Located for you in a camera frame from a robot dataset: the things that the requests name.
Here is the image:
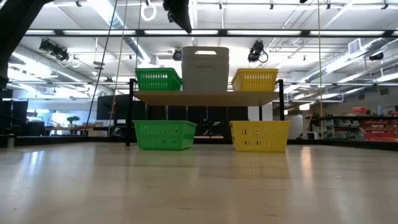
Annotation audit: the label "white plastic handle bin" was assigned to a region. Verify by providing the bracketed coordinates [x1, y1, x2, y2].
[181, 45, 230, 63]
[182, 57, 230, 92]

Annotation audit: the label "green slotted plastic basket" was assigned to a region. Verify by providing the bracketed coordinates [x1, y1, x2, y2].
[134, 67, 182, 73]
[136, 70, 183, 92]
[132, 119, 198, 151]

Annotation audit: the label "yellow slotted plastic basket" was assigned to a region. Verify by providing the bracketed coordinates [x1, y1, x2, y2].
[233, 67, 279, 73]
[228, 119, 292, 153]
[231, 72, 279, 92]

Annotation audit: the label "wooden shelf with black legs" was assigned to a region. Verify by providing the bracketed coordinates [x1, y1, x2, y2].
[125, 78, 285, 147]

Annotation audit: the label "black overhead light beam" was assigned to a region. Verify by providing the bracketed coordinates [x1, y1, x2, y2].
[24, 29, 398, 38]

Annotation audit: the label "black background monitor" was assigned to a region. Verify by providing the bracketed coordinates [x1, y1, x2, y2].
[96, 94, 131, 121]

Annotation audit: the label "white ceiling vent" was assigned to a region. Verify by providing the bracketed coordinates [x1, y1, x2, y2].
[348, 37, 362, 55]

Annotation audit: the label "black equipment rack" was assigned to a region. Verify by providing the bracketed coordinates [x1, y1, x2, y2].
[0, 88, 46, 149]

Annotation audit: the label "red storage bins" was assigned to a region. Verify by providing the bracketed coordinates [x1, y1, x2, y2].
[360, 119, 398, 142]

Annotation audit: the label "white cable loop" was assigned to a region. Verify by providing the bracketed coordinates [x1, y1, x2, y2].
[140, 2, 157, 22]

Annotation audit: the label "thin yellow hanging rope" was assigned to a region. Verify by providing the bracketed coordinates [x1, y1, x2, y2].
[317, 0, 324, 140]
[108, 0, 129, 137]

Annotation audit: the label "long black hanging cable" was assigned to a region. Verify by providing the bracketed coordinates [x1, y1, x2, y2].
[83, 0, 119, 136]

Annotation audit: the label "black ceiling device with cable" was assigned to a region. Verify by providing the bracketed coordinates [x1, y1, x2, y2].
[247, 39, 269, 63]

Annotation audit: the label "black ceiling-hung camera rig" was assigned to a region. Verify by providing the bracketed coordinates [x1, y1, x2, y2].
[39, 39, 70, 62]

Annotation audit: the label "black aluminium table frame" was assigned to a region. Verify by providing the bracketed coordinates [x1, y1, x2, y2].
[0, 134, 398, 152]

